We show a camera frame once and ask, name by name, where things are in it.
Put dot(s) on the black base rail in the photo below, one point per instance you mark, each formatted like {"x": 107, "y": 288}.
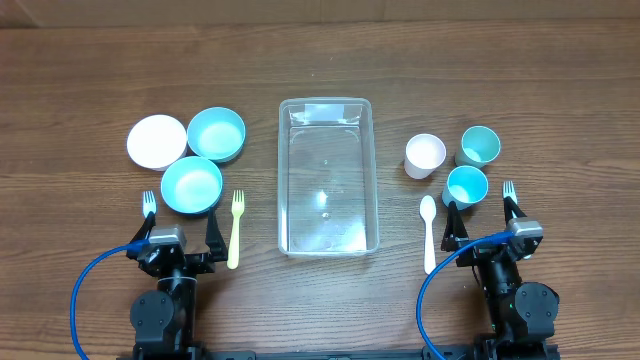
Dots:
{"x": 455, "y": 352}

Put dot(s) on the teal bowl lower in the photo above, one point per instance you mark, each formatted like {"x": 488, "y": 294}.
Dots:
{"x": 192, "y": 185}

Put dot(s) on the white fork left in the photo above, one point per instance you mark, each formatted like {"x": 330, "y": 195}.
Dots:
{"x": 149, "y": 205}

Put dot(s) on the white bowl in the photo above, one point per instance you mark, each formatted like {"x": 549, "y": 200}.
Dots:
{"x": 156, "y": 142}

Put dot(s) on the yellow plastic fork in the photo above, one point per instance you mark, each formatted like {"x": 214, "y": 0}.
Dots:
{"x": 237, "y": 210}

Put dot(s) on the teal bowl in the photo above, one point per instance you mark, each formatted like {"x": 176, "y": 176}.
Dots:
{"x": 216, "y": 133}
{"x": 192, "y": 185}

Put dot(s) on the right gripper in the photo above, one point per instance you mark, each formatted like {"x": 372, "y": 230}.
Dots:
{"x": 453, "y": 233}

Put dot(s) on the teal bowl upper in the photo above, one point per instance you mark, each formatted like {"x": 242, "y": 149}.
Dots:
{"x": 216, "y": 133}

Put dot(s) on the green plastic cup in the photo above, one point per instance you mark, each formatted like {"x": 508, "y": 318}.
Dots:
{"x": 479, "y": 146}

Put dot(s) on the pale green fork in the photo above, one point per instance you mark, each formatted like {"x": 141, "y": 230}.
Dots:
{"x": 509, "y": 191}

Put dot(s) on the white plastic spoon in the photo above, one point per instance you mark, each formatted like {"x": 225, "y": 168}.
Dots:
{"x": 428, "y": 213}

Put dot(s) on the light blue plastic cup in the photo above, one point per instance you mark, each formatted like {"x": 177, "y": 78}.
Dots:
{"x": 465, "y": 187}

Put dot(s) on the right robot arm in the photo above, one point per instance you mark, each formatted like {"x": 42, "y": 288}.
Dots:
{"x": 522, "y": 313}

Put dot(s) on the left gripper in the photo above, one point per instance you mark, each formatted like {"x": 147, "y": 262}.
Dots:
{"x": 205, "y": 263}

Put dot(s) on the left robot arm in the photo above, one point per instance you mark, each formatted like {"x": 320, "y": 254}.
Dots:
{"x": 164, "y": 318}

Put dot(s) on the clear plastic container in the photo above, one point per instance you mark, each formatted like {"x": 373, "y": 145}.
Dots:
{"x": 327, "y": 185}

